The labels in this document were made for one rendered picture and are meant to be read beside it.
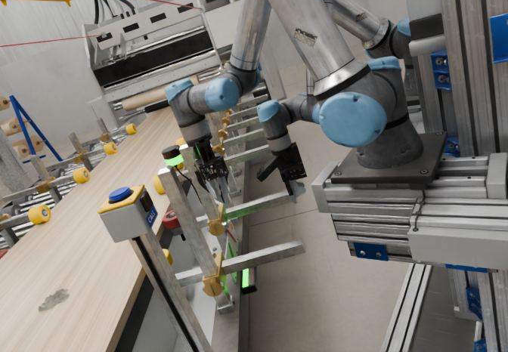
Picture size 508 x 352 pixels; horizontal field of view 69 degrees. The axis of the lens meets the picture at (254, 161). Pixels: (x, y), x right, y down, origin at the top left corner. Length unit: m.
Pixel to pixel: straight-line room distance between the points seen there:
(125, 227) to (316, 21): 0.50
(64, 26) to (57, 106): 2.22
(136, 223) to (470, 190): 0.66
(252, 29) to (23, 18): 11.12
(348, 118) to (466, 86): 0.38
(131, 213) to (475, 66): 0.78
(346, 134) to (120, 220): 0.44
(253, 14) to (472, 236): 0.65
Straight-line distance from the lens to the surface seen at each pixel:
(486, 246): 0.81
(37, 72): 11.97
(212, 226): 1.25
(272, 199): 1.28
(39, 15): 11.65
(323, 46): 0.71
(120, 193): 0.69
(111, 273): 1.20
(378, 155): 0.87
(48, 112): 12.15
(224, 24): 3.63
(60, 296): 1.22
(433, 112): 1.08
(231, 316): 1.14
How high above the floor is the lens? 1.43
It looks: 20 degrees down
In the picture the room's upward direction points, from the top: 20 degrees counter-clockwise
